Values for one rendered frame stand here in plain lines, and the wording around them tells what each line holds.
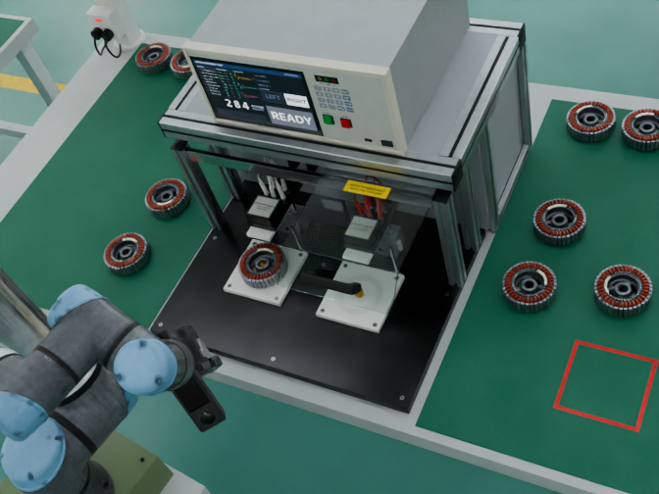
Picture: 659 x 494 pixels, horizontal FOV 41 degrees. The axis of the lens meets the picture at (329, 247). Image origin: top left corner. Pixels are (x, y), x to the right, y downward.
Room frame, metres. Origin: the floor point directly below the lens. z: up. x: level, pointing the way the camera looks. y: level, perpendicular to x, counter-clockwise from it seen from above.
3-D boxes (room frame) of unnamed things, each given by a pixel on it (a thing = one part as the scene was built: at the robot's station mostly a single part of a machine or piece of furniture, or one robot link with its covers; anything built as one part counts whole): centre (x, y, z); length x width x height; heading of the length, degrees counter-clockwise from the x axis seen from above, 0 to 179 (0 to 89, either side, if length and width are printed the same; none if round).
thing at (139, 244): (1.51, 0.47, 0.77); 0.11 x 0.11 x 0.04
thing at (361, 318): (1.14, -0.03, 0.78); 0.15 x 0.15 x 0.01; 49
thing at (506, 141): (1.31, -0.44, 0.91); 0.28 x 0.03 x 0.32; 139
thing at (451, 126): (1.46, -0.14, 1.09); 0.68 x 0.44 x 0.05; 49
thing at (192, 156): (1.29, 0.00, 1.03); 0.62 x 0.01 x 0.03; 49
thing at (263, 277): (1.30, 0.16, 0.80); 0.11 x 0.11 x 0.04
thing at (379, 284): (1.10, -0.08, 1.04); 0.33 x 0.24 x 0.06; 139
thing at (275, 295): (1.30, 0.16, 0.78); 0.15 x 0.15 x 0.01; 49
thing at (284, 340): (1.23, 0.06, 0.76); 0.64 x 0.47 x 0.02; 49
